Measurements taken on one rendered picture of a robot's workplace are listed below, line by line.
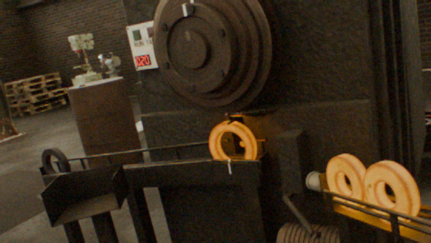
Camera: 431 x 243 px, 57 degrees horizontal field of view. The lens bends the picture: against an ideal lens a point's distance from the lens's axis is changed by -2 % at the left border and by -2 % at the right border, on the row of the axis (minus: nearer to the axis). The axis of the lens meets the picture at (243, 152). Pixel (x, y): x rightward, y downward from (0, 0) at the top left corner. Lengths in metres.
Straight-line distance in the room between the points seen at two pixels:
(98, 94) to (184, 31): 2.87
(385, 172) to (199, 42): 0.67
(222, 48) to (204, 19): 0.10
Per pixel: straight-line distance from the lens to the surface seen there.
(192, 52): 1.31
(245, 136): 1.42
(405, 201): 0.98
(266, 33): 1.28
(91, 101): 4.16
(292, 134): 1.32
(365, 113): 1.32
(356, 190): 1.10
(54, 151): 2.21
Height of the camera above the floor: 1.16
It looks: 17 degrees down
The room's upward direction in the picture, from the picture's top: 10 degrees counter-clockwise
